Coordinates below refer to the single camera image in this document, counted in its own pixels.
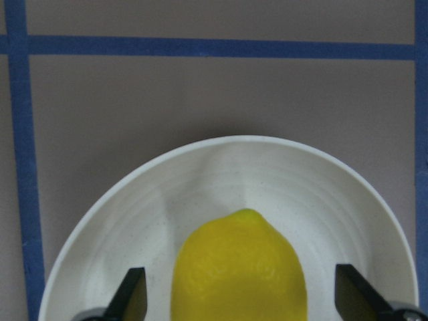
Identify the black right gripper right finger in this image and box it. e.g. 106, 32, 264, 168
334, 264, 400, 321

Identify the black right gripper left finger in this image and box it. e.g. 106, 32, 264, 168
102, 267, 148, 321

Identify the yellow lemon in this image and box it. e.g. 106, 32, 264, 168
171, 209, 308, 320

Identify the round cream plate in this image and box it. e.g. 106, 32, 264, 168
39, 136, 419, 320

